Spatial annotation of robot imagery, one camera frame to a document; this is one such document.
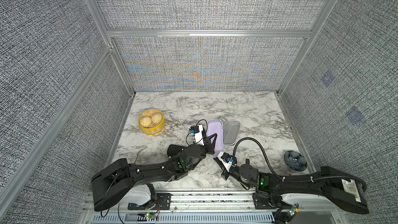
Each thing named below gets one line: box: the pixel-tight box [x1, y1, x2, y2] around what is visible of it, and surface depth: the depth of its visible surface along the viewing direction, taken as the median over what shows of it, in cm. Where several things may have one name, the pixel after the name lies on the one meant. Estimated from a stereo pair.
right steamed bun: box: [151, 113, 163, 124], surface depth 99 cm
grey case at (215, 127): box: [206, 119, 224, 158], surface depth 76 cm
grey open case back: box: [223, 120, 241, 146], surface depth 99 cm
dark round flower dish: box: [283, 150, 308, 172], surface depth 85 cm
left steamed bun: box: [139, 116, 152, 128], surface depth 99 cm
